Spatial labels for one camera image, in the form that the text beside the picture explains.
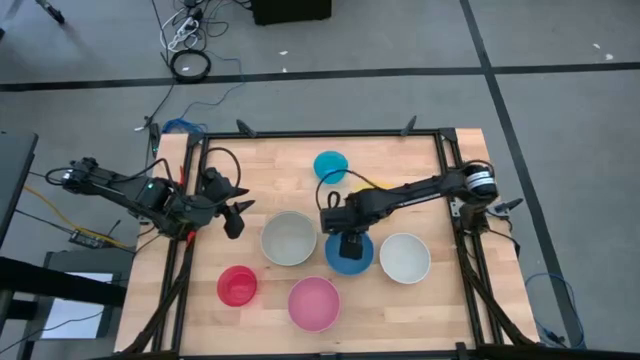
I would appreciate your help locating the black desk bar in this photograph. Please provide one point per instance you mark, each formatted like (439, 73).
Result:
(60, 282)

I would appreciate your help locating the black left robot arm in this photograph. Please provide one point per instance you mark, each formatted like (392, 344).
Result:
(150, 196)

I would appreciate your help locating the large grey bowl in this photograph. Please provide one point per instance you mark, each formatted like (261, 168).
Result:
(288, 239)

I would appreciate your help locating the small circuit board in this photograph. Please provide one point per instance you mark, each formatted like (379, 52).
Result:
(87, 240)

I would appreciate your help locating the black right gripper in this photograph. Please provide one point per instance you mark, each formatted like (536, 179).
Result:
(350, 212)

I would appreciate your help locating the laptop with white screen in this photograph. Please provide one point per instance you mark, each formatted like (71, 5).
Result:
(75, 307)

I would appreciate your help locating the black frame clamp lever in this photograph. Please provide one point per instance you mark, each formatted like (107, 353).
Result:
(409, 125)
(246, 128)
(507, 205)

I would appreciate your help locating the white bowl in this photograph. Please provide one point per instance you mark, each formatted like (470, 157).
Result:
(405, 258)

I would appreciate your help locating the small red bowl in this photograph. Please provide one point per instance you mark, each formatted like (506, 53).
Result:
(237, 286)

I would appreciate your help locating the small teal bowl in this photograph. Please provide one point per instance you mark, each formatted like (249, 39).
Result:
(330, 164)

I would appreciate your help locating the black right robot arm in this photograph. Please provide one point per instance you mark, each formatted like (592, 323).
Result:
(430, 187)

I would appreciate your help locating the white power strip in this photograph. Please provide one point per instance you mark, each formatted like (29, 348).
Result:
(181, 29)

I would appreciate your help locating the yellow bowl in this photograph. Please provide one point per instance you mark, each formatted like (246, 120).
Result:
(372, 185)

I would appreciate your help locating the black monitor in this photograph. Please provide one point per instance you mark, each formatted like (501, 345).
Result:
(15, 175)

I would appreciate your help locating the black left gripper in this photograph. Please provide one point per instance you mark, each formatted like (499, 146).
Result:
(216, 187)

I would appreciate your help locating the black metal table frame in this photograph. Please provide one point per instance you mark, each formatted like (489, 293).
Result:
(322, 134)

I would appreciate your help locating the pink bowl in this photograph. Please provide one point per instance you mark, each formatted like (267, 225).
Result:
(314, 304)

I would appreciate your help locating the blue bowl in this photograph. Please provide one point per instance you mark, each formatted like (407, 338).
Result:
(332, 260)

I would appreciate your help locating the black tripod leg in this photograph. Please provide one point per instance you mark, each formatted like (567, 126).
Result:
(51, 10)

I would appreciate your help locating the black box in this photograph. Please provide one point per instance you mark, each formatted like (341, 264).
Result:
(291, 11)

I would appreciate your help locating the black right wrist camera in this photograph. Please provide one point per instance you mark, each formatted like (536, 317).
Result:
(351, 247)

